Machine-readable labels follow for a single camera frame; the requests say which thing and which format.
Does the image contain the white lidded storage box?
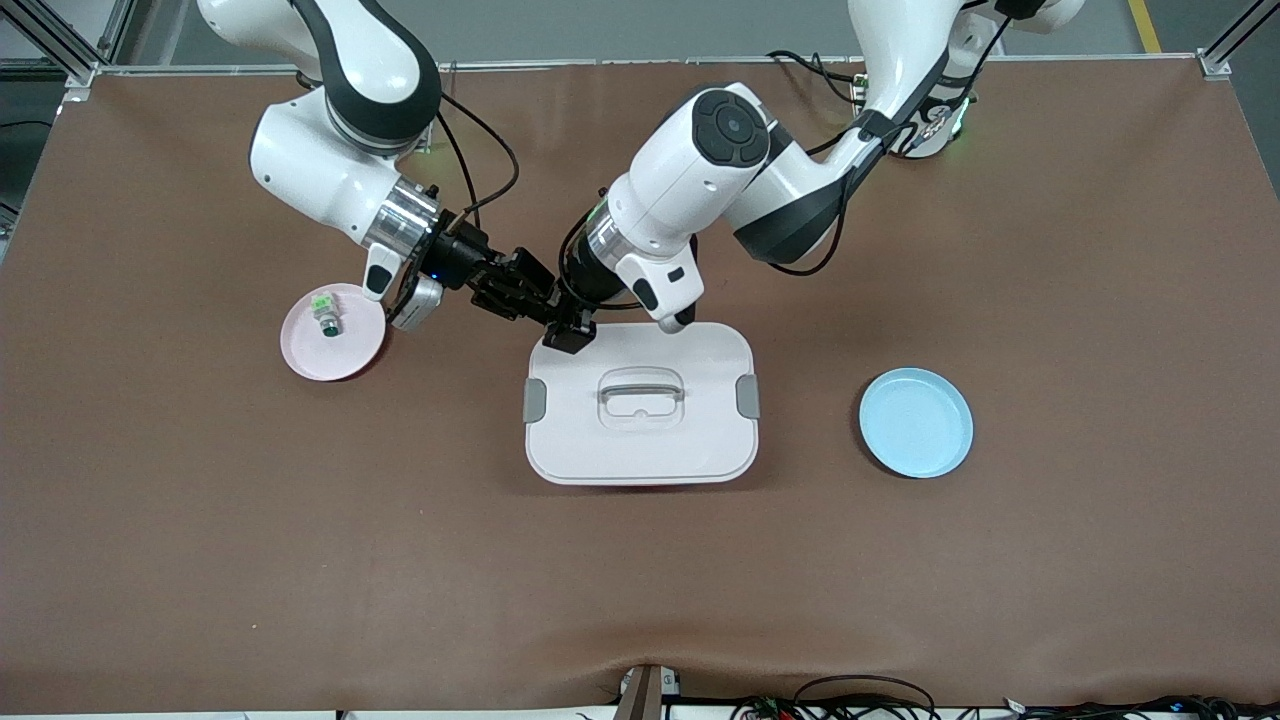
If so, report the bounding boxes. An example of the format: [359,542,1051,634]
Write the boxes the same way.
[522,321,761,487]

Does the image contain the pink round plate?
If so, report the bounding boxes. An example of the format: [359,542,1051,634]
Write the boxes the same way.
[279,283,389,383]

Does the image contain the brown table mat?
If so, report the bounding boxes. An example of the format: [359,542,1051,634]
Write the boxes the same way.
[0,58,1280,713]

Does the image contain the light blue round plate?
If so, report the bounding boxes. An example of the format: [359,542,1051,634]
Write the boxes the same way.
[858,367,975,480]

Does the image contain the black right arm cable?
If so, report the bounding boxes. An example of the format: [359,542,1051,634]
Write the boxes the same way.
[433,88,522,239]

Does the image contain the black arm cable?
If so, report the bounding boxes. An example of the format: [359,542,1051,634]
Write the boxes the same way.
[433,88,522,239]
[770,0,1016,278]

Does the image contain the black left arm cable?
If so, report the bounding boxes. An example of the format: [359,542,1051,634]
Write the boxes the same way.
[770,0,1016,278]

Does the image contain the silver table edge rail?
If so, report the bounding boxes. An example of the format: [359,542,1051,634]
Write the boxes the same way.
[95,52,1206,77]

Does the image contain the black base cable bundle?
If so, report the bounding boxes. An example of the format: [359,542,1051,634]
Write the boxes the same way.
[766,48,869,101]

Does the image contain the aluminium frame post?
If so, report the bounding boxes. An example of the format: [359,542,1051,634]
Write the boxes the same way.
[1197,0,1280,81]
[0,0,136,103]

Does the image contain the looped black cable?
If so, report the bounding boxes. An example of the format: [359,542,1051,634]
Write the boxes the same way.
[730,674,941,720]

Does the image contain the tangled black cable bunch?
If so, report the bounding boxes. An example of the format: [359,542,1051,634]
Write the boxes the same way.
[1005,694,1280,720]

